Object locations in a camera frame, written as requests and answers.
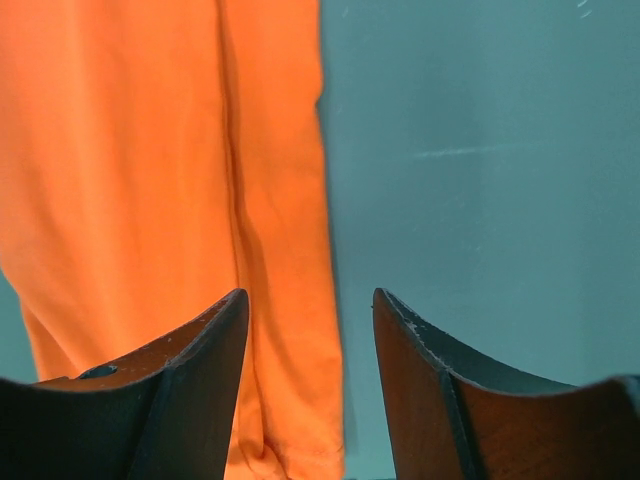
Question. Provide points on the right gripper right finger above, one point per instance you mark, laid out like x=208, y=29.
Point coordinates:
x=455, y=413

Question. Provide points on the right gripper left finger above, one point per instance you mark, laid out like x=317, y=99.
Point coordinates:
x=162, y=411

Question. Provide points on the orange t shirt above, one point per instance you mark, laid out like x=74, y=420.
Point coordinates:
x=154, y=156

